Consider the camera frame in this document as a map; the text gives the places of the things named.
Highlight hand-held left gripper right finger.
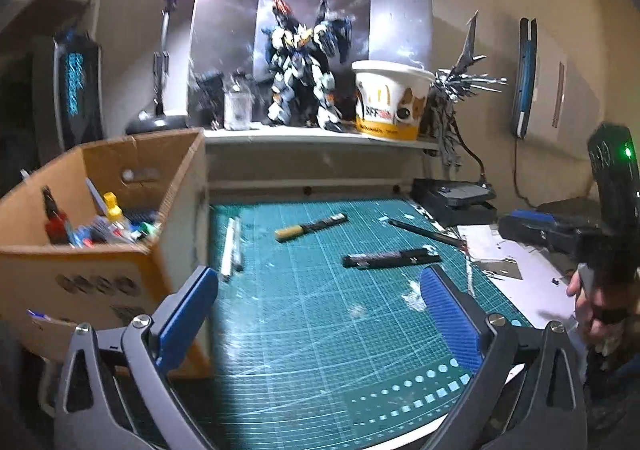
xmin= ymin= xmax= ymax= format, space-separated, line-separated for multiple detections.
xmin=419 ymin=264 xmax=587 ymax=450

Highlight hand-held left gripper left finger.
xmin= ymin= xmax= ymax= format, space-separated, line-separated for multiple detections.
xmin=54 ymin=266 xmax=221 ymax=450

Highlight cardboard box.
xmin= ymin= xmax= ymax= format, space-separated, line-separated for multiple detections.
xmin=0 ymin=127 xmax=213 ymax=378

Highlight thin black brush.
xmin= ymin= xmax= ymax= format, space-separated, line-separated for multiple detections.
xmin=387 ymin=218 xmax=468 ymax=248

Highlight gold and black marker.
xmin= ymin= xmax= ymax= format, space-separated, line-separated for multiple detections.
xmin=274 ymin=213 xmax=348 ymax=243

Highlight person's right hand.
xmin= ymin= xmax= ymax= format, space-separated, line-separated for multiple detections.
xmin=566 ymin=270 xmax=621 ymax=346

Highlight small metal sheet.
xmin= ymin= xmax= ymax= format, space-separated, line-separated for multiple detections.
xmin=470 ymin=255 xmax=523 ymax=281

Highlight black and blue case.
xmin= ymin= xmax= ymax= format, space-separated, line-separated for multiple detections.
xmin=500 ymin=210 xmax=601 ymax=263

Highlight thick black marker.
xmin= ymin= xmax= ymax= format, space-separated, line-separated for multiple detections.
xmin=342 ymin=247 xmax=442 ymax=269

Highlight white paper sheet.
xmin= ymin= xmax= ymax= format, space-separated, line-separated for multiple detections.
xmin=457 ymin=224 xmax=581 ymax=325

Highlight pile of craft tools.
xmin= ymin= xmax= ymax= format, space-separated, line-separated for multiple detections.
xmin=20 ymin=170 xmax=163 ymax=248

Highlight flat black box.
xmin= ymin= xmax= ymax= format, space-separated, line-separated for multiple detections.
xmin=412 ymin=177 xmax=498 ymax=225

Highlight green cutting mat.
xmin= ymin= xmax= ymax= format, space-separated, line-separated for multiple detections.
xmin=207 ymin=200 xmax=533 ymax=450

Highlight yellow capped bottle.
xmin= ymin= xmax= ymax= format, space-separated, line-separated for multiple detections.
xmin=102 ymin=192 xmax=126 ymax=231

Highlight blue pen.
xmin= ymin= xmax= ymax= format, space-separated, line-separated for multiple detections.
xmin=27 ymin=309 xmax=76 ymax=327

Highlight red and black bottle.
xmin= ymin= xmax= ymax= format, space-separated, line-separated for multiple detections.
xmin=40 ymin=186 xmax=68 ymax=245

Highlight black desk lamp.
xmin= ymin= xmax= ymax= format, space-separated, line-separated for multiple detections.
xmin=125 ymin=0 xmax=241 ymax=135

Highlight dark winged robot model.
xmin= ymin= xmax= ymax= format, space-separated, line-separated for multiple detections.
xmin=425 ymin=12 xmax=508 ymax=175

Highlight clear plastic jar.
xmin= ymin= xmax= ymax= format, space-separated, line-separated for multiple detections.
xmin=222 ymin=90 xmax=252 ymax=131

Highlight white desk shelf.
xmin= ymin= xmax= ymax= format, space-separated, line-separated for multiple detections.
xmin=202 ymin=122 xmax=441 ymax=153

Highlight black model parts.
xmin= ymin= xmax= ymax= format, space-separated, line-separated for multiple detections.
xmin=192 ymin=72 xmax=226 ymax=128

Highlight white and yellow paper bucket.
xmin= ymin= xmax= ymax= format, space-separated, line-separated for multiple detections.
xmin=351 ymin=60 xmax=435 ymax=141

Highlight white and blue robot model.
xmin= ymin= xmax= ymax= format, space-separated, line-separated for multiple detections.
xmin=260 ymin=0 xmax=353 ymax=133

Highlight black tower with blue light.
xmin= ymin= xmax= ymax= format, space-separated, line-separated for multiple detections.
xmin=32 ymin=30 xmax=106 ymax=151

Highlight black cable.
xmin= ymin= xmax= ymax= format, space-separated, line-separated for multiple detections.
xmin=514 ymin=135 xmax=538 ymax=208

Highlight black and blue wall device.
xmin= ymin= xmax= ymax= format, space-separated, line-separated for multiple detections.
xmin=510 ymin=17 xmax=538 ymax=138

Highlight dark wall poster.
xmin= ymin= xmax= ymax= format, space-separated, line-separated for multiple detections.
xmin=189 ymin=0 xmax=433 ymax=115

